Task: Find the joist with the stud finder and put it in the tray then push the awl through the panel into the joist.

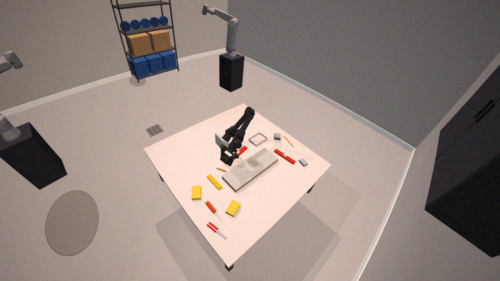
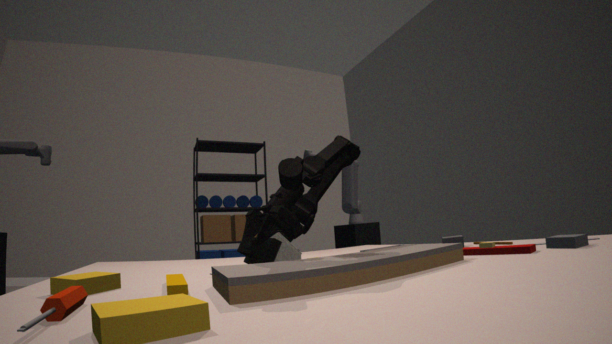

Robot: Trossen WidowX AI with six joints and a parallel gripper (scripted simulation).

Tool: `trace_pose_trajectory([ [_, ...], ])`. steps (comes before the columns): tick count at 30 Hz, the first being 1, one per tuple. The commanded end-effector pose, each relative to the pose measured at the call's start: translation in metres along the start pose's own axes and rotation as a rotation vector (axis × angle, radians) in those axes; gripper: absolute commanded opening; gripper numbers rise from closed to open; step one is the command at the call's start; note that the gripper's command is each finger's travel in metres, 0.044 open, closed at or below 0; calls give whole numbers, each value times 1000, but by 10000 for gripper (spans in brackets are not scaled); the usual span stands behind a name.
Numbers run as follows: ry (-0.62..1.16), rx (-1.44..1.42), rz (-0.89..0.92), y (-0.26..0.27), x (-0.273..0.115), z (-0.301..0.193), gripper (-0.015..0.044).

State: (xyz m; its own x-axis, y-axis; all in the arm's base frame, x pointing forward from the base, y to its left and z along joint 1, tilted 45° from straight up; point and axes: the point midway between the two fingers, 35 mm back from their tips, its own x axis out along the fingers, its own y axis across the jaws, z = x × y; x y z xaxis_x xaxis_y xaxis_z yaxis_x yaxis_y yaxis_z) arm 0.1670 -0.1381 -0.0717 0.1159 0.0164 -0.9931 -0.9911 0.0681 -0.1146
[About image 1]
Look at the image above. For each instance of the red-handled awl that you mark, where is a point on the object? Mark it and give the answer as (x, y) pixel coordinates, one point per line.
(210, 206)

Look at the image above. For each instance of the long tan board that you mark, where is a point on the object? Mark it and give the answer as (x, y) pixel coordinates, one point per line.
(248, 170)

